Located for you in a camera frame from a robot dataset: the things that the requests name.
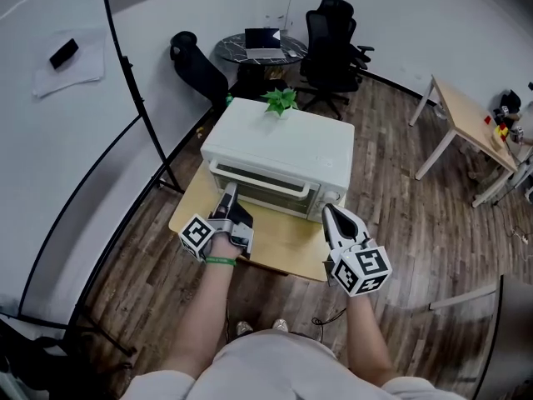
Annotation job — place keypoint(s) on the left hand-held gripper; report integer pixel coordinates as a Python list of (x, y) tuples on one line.
[(195, 236)]

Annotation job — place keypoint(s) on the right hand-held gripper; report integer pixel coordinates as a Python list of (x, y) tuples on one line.
[(366, 269)]

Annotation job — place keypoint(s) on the white oven door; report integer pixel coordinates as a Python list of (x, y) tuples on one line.
[(266, 190)]

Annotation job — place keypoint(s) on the person's left forearm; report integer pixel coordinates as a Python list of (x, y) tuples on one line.
[(204, 315)]

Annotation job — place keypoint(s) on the person's right forearm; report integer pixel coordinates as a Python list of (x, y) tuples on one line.
[(368, 336)]

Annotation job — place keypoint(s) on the white toaster oven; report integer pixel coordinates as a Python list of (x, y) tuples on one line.
[(283, 140)]

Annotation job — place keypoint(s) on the person's left hand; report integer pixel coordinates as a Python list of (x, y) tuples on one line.
[(225, 247)]

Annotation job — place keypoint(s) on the green wristband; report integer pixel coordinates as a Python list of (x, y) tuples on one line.
[(220, 261)]

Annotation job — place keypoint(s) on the low wooden table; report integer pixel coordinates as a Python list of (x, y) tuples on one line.
[(283, 244)]

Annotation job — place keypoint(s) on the yellow floor scrap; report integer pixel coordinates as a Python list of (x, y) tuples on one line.
[(200, 131)]

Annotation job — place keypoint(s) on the green bottle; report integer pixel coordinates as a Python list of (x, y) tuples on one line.
[(229, 99)]

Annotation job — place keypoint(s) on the small green potted plant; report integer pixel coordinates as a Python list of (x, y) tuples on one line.
[(281, 100)]

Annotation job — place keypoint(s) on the person's right shoe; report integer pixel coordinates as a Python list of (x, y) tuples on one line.
[(280, 324)]

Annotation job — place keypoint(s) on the person's shoe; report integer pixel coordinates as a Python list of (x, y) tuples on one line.
[(280, 324), (244, 328)]

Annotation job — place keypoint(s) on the person's left shoe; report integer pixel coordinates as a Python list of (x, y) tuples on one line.
[(244, 328)]

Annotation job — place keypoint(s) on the round dark marble table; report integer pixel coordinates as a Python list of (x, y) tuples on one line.
[(231, 50)]

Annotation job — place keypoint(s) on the person's white shirt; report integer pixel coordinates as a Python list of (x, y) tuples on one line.
[(283, 369)]

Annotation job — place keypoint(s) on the silver laptop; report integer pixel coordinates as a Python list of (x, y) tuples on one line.
[(264, 46)]

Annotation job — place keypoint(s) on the wooden desk with white legs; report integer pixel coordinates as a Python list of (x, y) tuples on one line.
[(466, 111)]

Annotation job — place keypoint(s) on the black high-back office chair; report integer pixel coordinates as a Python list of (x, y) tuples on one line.
[(333, 56)]

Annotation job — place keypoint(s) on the white power strip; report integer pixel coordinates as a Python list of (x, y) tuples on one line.
[(521, 237)]

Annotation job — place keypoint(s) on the yellow block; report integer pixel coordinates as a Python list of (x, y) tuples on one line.
[(499, 133)]

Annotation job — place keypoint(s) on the black-framed whiteboard on stand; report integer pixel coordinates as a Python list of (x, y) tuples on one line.
[(50, 161)]

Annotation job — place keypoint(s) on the white paper sheets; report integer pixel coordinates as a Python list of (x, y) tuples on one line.
[(83, 77)]

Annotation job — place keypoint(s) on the grey desk with white leg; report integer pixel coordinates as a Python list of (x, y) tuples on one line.
[(512, 340)]

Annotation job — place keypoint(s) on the black whiteboard eraser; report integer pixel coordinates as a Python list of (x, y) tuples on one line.
[(63, 53)]

